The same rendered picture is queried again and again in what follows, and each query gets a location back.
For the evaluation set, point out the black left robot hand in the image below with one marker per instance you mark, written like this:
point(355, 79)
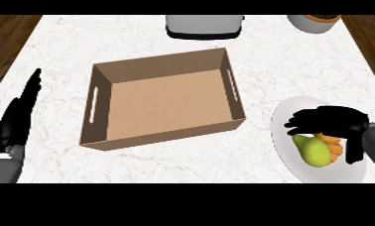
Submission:
point(19, 114)

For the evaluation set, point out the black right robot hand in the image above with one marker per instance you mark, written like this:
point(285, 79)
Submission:
point(332, 121)

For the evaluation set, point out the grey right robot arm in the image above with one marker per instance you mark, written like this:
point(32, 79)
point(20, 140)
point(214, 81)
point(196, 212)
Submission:
point(369, 140)

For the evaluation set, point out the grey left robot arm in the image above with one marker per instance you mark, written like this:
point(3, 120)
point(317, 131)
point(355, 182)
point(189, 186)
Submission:
point(9, 167)

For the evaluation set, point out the orange croissant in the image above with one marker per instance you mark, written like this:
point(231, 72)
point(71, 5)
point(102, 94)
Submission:
point(333, 147)

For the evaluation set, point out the white plate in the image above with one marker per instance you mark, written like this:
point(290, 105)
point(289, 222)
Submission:
point(288, 150)

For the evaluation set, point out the brown cardboard box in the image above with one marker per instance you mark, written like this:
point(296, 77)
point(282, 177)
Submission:
point(162, 99)

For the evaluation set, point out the green pear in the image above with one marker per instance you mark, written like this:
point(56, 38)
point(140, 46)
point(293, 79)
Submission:
point(311, 150)

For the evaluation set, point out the grey pot with orange rim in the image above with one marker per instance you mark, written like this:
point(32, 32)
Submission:
point(314, 23)

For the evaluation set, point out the grey toaster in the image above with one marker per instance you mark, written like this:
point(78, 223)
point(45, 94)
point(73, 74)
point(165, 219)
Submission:
point(205, 26)

